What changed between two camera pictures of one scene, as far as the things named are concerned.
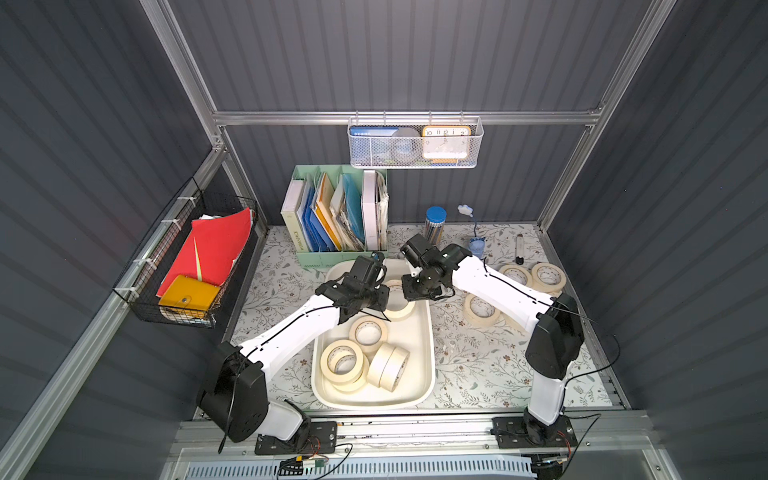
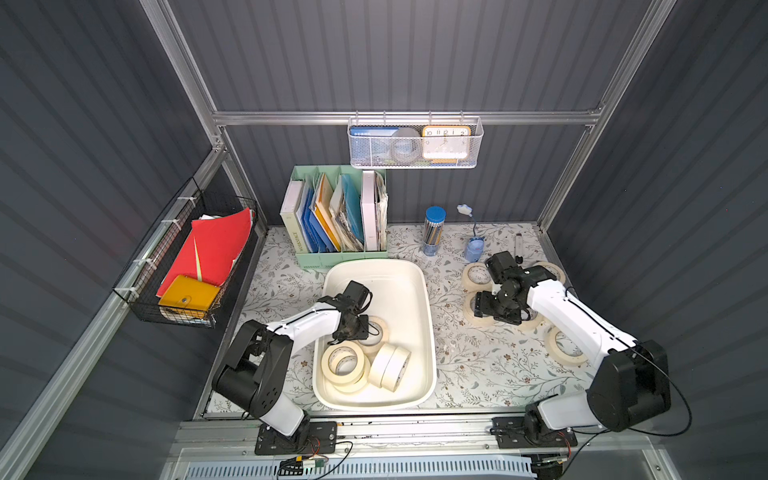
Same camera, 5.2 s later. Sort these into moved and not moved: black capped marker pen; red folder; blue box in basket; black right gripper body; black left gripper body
Moved: black right gripper body; black left gripper body
Not moved: black capped marker pen; red folder; blue box in basket
